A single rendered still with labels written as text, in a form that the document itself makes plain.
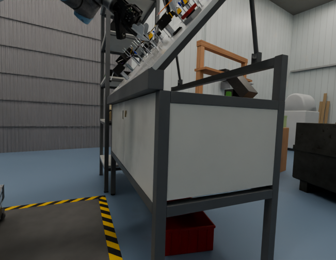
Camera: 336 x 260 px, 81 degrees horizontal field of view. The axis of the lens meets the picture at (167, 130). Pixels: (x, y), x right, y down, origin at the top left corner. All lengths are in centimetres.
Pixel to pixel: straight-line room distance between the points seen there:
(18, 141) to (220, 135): 393
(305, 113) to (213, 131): 468
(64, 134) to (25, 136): 62
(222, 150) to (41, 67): 396
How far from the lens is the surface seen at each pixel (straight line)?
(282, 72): 102
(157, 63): 67
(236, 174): 87
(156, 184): 70
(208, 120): 75
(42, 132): 434
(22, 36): 452
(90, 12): 109
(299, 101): 550
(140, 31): 98
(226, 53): 407
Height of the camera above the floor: 71
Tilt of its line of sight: 4 degrees down
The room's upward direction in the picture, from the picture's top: 2 degrees clockwise
